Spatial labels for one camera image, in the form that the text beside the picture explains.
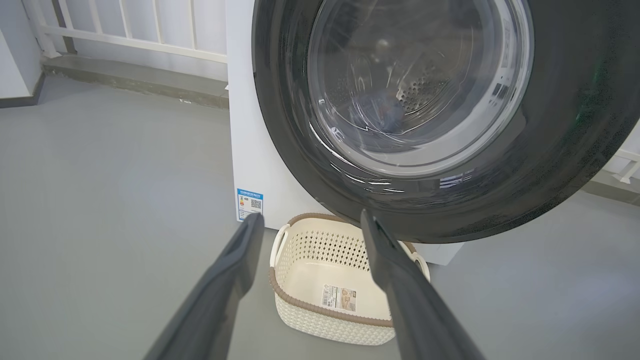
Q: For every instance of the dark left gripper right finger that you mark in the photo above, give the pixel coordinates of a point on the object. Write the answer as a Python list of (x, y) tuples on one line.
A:
[(415, 315)]

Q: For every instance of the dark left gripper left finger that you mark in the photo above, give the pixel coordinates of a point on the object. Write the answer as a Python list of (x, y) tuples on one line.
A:
[(210, 315)]

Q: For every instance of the black round washer door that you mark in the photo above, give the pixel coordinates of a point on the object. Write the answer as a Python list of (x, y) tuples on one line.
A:
[(575, 125)]

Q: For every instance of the basket product label sticker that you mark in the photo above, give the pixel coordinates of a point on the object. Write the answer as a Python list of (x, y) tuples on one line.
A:
[(338, 298)]

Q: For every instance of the cream perforated laundry basket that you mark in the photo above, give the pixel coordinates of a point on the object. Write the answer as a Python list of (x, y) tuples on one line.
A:
[(320, 320)]

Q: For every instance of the white front-load washing machine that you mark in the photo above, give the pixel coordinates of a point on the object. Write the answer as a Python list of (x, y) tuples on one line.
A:
[(250, 125)]

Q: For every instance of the blue energy label sticker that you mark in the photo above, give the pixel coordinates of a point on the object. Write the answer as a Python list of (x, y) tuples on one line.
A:
[(249, 204)]

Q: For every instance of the shiny steel washer drum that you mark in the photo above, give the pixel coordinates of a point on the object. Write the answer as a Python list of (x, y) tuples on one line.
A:
[(425, 87)]

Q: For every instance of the white metal railing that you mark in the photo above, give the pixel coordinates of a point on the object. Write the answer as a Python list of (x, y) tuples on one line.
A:
[(627, 170), (130, 41)]

